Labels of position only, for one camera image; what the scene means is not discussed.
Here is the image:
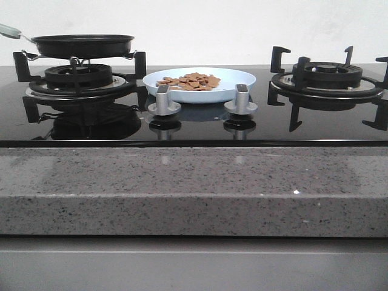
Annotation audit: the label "light blue plate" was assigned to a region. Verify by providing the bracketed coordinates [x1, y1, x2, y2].
[143, 67, 256, 104]

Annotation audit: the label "brown meat pieces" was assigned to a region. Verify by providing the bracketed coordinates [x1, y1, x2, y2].
[156, 72, 221, 91]

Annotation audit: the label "black frying pan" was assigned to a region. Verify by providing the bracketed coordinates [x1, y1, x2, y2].
[0, 22, 135, 59]

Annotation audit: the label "left silver stove knob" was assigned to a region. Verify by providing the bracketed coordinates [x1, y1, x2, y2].
[147, 85, 181, 116]

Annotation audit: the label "silver stove knob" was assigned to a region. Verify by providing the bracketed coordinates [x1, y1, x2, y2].
[147, 85, 181, 116]
[224, 84, 258, 115]

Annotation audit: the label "right silver stove knob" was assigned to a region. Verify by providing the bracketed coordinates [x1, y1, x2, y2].
[224, 84, 258, 115]

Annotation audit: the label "left black pan support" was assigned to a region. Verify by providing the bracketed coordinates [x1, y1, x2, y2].
[13, 51, 147, 124]

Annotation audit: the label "black pan support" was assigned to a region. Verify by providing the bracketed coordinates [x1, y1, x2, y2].
[267, 46, 387, 131]
[13, 51, 147, 124]

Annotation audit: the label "right black pan support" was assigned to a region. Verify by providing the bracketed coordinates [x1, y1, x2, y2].
[267, 46, 387, 131]

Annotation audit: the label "left black burner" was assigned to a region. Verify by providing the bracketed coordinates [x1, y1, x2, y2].
[44, 64, 113, 90]

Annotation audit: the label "black burner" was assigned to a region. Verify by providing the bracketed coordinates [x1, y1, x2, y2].
[303, 62, 363, 90]
[44, 64, 113, 90]

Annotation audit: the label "black glass gas stove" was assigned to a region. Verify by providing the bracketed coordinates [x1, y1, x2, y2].
[0, 64, 388, 148]

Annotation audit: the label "right black burner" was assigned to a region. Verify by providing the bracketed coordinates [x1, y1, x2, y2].
[303, 62, 363, 90]

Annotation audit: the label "grey cabinet front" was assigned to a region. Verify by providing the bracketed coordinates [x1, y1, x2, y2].
[1, 236, 387, 290]

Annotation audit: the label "wire pan reducer ring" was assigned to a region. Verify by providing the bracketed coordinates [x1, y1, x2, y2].
[21, 48, 138, 67]

